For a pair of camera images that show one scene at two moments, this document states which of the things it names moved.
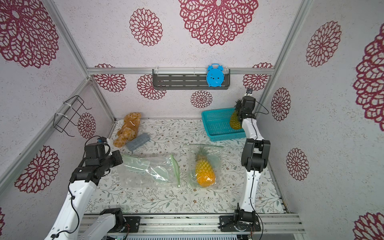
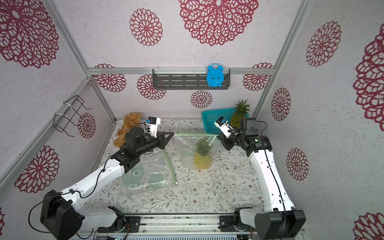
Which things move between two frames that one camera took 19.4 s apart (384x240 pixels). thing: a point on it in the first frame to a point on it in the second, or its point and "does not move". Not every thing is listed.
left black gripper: [118, 160] to [162, 141]
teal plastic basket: [217, 124] does not move
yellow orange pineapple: [205, 174] to [203, 157]
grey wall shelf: [185, 79] does not move
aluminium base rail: [213, 224] does not move
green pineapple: [235, 120] does not move
